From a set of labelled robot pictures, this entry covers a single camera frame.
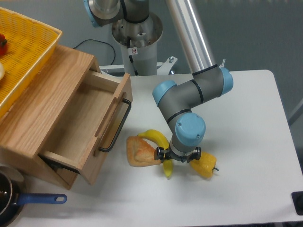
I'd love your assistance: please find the yellow banana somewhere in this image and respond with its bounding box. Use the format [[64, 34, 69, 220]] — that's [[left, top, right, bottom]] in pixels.
[[137, 129, 173, 179]]

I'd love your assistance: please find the black cable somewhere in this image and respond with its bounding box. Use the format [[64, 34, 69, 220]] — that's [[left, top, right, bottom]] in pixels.
[[73, 39, 116, 66]]

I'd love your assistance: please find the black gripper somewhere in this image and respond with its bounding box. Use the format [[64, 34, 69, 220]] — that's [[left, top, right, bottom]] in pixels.
[[154, 147, 202, 163]]

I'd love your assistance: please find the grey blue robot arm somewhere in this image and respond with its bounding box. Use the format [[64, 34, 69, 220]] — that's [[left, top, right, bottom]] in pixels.
[[84, 0, 233, 162]]

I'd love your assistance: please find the white metal bracket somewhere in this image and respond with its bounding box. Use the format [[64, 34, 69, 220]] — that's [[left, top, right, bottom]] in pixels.
[[157, 56, 178, 76]]

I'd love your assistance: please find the open wooden drawer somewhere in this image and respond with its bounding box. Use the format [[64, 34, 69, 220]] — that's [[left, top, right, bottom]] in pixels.
[[38, 71, 133, 189]]

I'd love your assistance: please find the white round food item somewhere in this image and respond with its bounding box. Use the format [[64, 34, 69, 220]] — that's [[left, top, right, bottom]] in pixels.
[[0, 63, 5, 79]]

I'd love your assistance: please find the yellow bell pepper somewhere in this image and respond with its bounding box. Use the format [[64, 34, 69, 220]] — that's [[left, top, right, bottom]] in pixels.
[[190, 152, 217, 179]]

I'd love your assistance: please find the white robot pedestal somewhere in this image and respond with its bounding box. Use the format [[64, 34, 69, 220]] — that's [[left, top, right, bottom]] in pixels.
[[112, 12, 163, 76]]

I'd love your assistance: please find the blue handled pan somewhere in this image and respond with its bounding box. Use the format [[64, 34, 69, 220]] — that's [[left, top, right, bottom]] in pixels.
[[0, 171, 67, 227]]

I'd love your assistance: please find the red tomato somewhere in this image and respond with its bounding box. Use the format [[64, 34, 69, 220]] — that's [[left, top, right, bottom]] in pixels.
[[0, 34, 8, 56]]

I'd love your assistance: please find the wooden drawer cabinet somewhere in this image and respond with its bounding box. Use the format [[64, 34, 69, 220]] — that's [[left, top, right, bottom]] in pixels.
[[0, 45, 100, 189]]

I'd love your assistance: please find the triangular pastry bread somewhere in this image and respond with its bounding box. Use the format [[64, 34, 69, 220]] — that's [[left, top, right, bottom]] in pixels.
[[126, 136, 161, 167]]

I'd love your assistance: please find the yellow plastic basket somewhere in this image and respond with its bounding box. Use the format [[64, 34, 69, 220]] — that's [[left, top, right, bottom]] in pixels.
[[0, 8, 62, 116]]

